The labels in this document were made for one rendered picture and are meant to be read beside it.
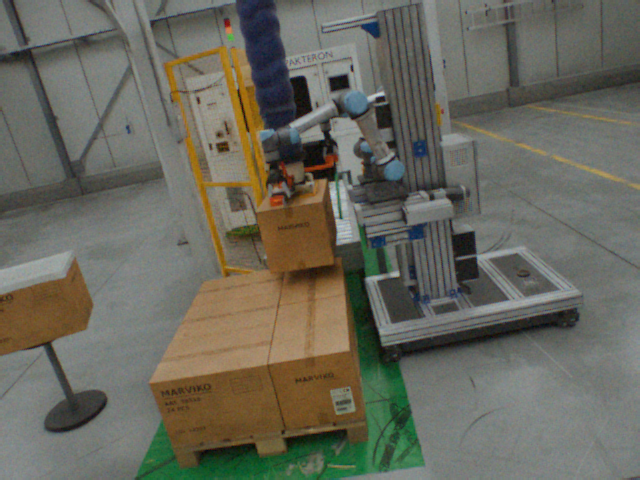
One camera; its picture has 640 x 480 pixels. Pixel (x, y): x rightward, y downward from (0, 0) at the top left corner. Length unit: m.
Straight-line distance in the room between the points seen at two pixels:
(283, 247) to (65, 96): 10.79
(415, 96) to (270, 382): 1.77
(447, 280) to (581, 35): 11.00
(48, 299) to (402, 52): 2.47
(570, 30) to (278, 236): 11.49
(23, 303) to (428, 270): 2.44
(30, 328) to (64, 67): 10.42
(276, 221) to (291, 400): 1.04
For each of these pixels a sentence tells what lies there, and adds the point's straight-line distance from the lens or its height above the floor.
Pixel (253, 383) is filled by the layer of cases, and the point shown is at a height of 0.45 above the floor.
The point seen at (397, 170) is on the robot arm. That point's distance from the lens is 2.70.
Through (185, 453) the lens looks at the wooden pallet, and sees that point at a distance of 2.84.
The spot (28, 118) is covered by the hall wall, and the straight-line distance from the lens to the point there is 13.79.
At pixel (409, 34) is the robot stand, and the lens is 2.98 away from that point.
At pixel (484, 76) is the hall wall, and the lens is 12.87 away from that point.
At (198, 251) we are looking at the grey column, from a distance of 4.39.
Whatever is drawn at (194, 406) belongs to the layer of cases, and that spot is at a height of 0.37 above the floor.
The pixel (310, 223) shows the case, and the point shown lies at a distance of 2.91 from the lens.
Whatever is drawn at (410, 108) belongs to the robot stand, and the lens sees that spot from 2.99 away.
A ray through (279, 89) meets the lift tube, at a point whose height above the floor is 1.73.
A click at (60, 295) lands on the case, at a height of 0.87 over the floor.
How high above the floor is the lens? 1.81
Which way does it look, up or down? 19 degrees down
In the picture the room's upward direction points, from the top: 12 degrees counter-clockwise
